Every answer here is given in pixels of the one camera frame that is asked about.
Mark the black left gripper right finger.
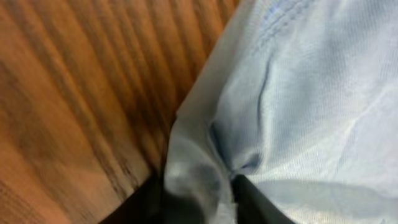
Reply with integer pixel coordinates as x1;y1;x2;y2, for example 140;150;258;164
231;175;294;224

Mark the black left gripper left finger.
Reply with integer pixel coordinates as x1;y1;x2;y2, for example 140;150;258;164
100;175;205;224

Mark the light blue t-shirt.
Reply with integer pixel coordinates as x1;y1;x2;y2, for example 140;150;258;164
164;0;397;223

